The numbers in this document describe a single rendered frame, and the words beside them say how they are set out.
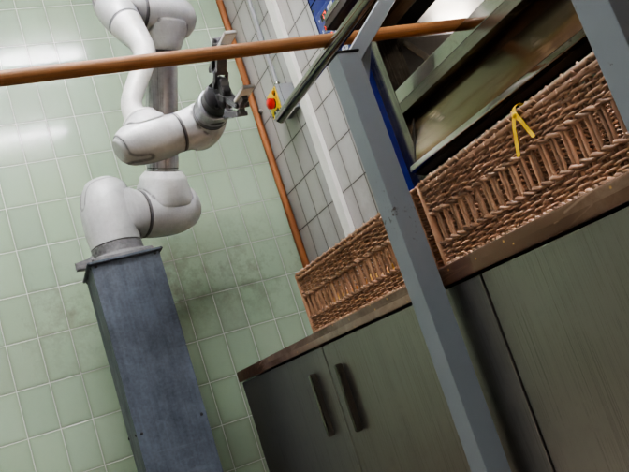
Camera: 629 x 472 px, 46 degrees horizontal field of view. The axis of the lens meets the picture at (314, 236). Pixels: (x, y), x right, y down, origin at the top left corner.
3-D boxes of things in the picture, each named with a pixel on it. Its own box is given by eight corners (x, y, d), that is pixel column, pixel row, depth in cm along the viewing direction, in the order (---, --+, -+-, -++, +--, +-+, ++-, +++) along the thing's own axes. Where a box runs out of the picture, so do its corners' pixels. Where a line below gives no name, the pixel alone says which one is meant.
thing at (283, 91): (291, 119, 273) (283, 95, 275) (300, 107, 265) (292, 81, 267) (272, 122, 270) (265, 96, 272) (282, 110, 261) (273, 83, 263)
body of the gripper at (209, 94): (225, 85, 187) (234, 67, 179) (234, 116, 185) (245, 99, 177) (196, 89, 184) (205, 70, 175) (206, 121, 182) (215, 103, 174)
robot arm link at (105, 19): (114, 1, 210) (156, 7, 219) (88, -32, 219) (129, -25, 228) (102, 41, 217) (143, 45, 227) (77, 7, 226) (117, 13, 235)
